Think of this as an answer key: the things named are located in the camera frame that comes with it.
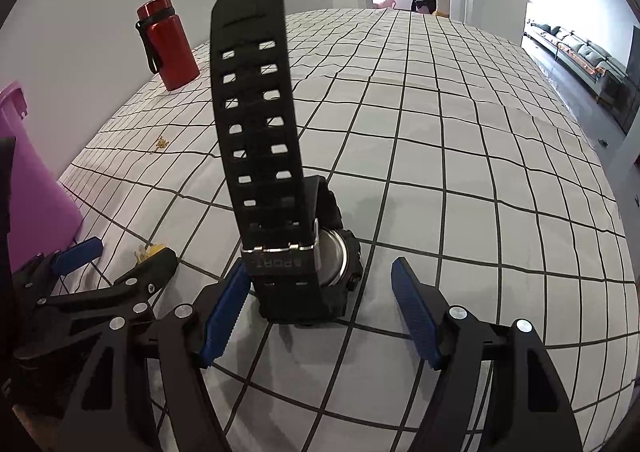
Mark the small gold earring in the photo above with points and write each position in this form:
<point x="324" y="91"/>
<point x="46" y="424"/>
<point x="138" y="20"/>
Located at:
<point x="161" y="144"/>

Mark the pink stool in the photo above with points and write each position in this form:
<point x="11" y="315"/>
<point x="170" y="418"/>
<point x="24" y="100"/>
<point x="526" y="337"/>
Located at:
<point x="382" y="1"/>

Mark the purple plastic basin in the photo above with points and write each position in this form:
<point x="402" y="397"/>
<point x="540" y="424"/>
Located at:
<point x="35" y="197"/>

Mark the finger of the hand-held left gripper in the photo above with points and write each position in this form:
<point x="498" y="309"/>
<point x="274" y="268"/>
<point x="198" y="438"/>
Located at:
<point x="77" y="252"/>
<point x="145" y="274"/>

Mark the dark cloth pile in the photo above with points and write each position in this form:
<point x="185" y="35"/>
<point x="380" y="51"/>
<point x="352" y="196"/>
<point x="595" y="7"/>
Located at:
<point x="422" y="2"/>

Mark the grey green sofa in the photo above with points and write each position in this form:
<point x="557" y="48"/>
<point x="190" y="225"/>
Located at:
<point x="585" y="55"/>

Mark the black sport watch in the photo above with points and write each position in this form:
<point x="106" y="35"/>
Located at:
<point x="300" y="304"/>

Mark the white checkered tablecloth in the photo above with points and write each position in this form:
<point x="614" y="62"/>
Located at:
<point x="450" y="182"/>

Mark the yellow translucent pendant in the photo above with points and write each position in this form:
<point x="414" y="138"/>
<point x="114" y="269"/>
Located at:
<point x="150" y="250"/>

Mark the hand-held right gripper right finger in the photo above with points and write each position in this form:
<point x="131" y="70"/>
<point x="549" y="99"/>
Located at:
<point x="417" y="317"/>

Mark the red water bottle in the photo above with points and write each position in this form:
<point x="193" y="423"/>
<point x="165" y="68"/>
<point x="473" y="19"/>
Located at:
<point x="172" y="47"/>

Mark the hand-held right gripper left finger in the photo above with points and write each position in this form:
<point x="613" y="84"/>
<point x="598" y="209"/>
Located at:
<point x="222" y="322"/>

